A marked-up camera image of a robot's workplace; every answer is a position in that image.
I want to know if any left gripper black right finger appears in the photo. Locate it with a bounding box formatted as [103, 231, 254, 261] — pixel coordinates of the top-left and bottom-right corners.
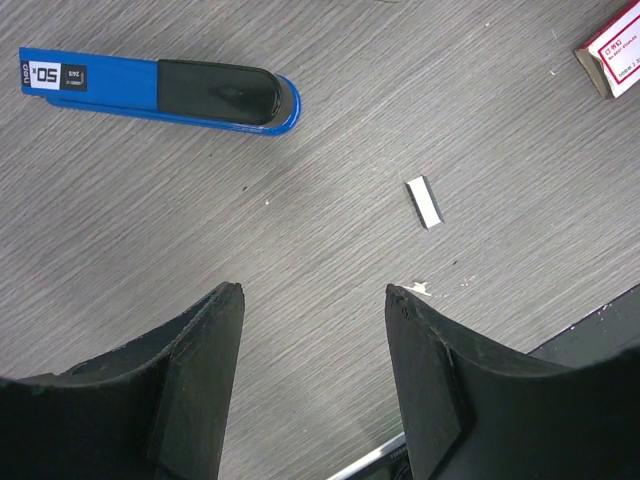
[384, 283, 640, 480]

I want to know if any blue stapler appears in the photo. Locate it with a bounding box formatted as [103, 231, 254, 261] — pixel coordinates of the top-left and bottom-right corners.
[19, 47, 302, 136]

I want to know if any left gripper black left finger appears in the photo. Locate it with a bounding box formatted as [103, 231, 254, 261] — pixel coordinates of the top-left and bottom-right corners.
[1, 282, 245, 479]

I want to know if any staple box red white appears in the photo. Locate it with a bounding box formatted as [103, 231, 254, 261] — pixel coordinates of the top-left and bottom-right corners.
[574, 0, 640, 99]

